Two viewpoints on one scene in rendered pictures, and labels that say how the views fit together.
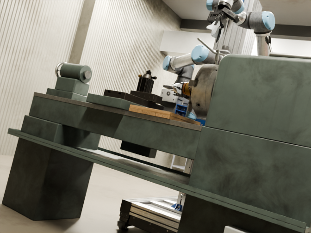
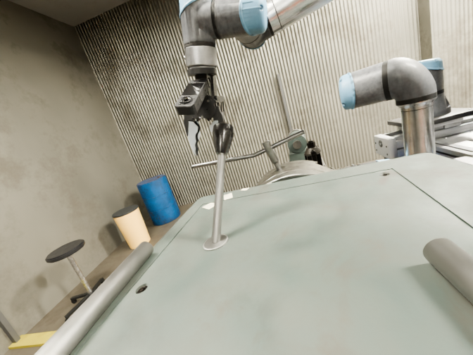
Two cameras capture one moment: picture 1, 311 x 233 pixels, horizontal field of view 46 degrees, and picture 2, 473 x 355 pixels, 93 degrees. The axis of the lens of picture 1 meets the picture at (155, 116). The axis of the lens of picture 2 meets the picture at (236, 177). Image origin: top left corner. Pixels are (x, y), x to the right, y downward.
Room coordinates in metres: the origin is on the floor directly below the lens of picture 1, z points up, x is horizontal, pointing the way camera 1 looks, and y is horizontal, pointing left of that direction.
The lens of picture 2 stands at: (1.81, -0.79, 1.41)
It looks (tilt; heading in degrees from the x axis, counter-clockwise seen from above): 15 degrees down; 73
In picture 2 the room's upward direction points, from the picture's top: 17 degrees counter-clockwise
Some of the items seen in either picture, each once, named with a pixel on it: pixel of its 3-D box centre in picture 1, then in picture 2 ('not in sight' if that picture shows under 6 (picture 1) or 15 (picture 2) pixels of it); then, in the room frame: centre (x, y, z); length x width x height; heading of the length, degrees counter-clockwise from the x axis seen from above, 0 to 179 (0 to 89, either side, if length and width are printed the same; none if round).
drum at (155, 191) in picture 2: not in sight; (159, 198); (1.59, 3.37, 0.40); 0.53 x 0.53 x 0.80
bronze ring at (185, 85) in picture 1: (191, 88); not in sight; (2.21, -0.17, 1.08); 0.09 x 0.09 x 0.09; 54
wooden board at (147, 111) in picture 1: (165, 116); not in sight; (2.29, -0.06, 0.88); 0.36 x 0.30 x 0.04; 144
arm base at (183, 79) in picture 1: (183, 83); (426, 103); (2.93, -0.15, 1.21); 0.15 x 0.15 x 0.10
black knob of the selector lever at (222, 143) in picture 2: (268, 40); (224, 138); (1.91, -0.48, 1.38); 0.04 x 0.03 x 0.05; 54
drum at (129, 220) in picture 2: not in sight; (132, 227); (1.12, 2.77, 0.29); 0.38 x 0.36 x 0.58; 150
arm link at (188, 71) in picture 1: (185, 69); (422, 76); (2.93, -0.15, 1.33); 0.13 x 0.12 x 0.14; 117
